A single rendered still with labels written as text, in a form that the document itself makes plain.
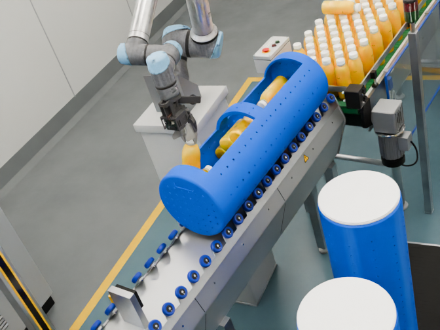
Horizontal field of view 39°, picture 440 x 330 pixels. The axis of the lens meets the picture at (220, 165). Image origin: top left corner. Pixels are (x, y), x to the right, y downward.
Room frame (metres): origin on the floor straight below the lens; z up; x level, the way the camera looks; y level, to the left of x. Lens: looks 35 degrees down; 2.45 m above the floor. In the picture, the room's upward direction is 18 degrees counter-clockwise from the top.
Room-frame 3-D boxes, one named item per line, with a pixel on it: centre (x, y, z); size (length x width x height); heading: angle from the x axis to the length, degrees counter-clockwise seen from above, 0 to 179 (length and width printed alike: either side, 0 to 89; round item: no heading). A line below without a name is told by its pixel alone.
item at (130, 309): (1.48, 0.43, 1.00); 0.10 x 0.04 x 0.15; 46
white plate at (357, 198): (1.60, -0.42, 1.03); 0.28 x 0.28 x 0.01
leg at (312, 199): (2.44, -0.40, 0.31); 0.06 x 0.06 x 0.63; 46
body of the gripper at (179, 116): (1.90, 0.09, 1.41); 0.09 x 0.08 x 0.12; 136
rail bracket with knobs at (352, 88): (2.33, -0.67, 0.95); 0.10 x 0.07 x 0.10; 46
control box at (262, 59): (2.79, -0.42, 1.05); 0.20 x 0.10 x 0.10; 136
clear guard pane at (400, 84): (2.71, -1.12, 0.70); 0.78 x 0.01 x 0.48; 136
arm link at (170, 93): (1.91, 0.09, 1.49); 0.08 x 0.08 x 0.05
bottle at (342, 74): (2.45, -0.66, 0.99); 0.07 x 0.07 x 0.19
